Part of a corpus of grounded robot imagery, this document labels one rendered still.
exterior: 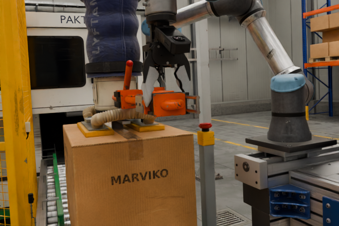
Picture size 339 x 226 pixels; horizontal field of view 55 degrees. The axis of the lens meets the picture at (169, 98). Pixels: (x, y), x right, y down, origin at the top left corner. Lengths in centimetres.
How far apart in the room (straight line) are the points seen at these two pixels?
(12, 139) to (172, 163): 87
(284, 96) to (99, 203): 71
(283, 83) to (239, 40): 1109
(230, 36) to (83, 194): 1121
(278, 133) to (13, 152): 119
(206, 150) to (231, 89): 1029
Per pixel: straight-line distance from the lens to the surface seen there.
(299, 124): 121
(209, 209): 179
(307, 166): 126
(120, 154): 106
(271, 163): 116
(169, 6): 77
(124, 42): 126
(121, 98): 105
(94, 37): 128
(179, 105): 71
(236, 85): 1207
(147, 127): 120
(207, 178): 174
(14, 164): 173
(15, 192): 176
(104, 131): 117
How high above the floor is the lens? 126
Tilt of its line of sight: 3 degrees down
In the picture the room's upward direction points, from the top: 3 degrees counter-clockwise
